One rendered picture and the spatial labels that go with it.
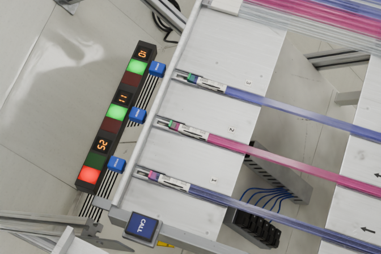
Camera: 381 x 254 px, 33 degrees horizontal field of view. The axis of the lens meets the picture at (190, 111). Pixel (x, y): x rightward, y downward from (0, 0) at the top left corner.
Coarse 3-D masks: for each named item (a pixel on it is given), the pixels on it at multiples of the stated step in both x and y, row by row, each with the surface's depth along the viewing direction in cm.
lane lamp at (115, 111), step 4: (112, 104) 129; (112, 108) 129; (116, 108) 129; (120, 108) 129; (124, 108) 129; (108, 112) 128; (112, 112) 128; (116, 112) 128; (120, 112) 128; (124, 112) 128; (108, 116) 128; (112, 116) 128; (116, 116) 128; (120, 116) 128; (124, 116) 128; (120, 120) 128
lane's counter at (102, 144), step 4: (96, 140) 126; (100, 140) 126; (104, 140) 126; (108, 140) 126; (96, 144) 126; (100, 144) 126; (104, 144) 126; (108, 144) 126; (92, 148) 125; (96, 148) 125; (100, 148) 125; (104, 148) 125; (108, 148) 125; (100, 152) 125; (104, 152) 125
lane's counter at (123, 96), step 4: (120, 92) 130; (124, 92) 130; (128, 92) 130; (116, 96) 130; (120, 96) 130; (124, 96) 130; (128, 96) 130; (116, 100) 130; (120, 100) 130; (124, 100) 130; (128, 100) 130; (124, 104) 129; (128, 104) 129
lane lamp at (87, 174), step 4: (84, 168) 123; (88, 168) 123; (92, 168) 123; (84, 172) 123; (88, 172) 123; (92, 172) 123; (96, 172) 123; (80, 176) 123; (84, 176) 123; (88, 176) 123; (92, 176) 123; (96, 176) 123; (84, 180) 122; (88, 180) 122; (92, 180) 122; (96, 180) 122
